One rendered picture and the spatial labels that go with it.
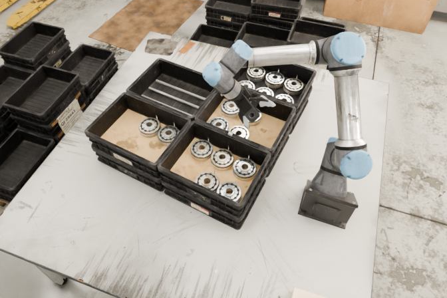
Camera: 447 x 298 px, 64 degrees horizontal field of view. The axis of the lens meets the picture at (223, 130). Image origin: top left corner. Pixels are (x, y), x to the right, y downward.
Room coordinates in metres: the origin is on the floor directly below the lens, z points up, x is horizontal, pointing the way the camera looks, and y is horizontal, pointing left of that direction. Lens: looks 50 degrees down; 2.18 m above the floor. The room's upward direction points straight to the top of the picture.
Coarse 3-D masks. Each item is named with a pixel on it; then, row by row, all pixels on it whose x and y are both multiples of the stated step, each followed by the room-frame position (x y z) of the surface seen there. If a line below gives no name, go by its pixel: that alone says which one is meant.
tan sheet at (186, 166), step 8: (184, 152) 0.98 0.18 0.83; (184, 160) 0.94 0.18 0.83; (192, 160) 0.94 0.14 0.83; (208, 160) 0.94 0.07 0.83; (176, 168) 0.90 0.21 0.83; (184, 168) 0.90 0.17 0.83; (192, 168) 0.90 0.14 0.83; (200, 168) 0.90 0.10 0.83; (208, 168) 0.89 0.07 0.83; (232, 168) 0.89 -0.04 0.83; (184, 176) 0.85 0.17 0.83; (192, 176) 0.85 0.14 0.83; (224, 176) 0.85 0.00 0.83; (232, 176) 0.85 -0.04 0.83; (240, 184) 0.81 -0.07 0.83; (248, 184) 0.81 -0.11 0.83; (240, 200) 0.73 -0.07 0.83
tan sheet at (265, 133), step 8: (216, 112) 1.23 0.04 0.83; (208, 120) 1.18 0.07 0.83; (232, 120) 1.18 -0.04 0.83; (240, 120) 1.18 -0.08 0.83; (264, 120) 1.18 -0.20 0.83; (272, 120) 1.18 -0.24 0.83; (280, 120) 1.18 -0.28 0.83; (256, 128) 1.13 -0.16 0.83; (264, 128) 1.13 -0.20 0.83; (272, 128) 1.13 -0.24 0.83; (280, 128) 1.13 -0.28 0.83; (256, 136) 1.08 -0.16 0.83; (264, 136) 1.08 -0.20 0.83; (272, 136) 1.08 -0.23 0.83; (264, 144) 1.03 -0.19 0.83; (272, 144) 1.03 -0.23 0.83
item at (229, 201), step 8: (208, 128) 1.04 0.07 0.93; (232, 136) 1.00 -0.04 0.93; (176, 144) 0.95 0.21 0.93; (248, 144) 0.95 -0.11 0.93; (168, 152) 0.91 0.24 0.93; (264, 152) 0.91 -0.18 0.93; (160, 160) 0.87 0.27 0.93; (264, 160) 0.87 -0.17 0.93; (160, 168) 0.83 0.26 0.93; (264, 168) 0.84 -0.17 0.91; (176, 176) 0.79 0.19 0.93; (256, 176) 0.79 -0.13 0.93; (192, 184) 0.75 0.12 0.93; (208, 192) 0.72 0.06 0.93; (216, 192) 0.72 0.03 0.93; (248, 192) 0.72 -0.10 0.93; (224, 200) 0.68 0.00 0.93; (232, 200) 0.68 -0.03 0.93; (240, 208) 0.66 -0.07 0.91
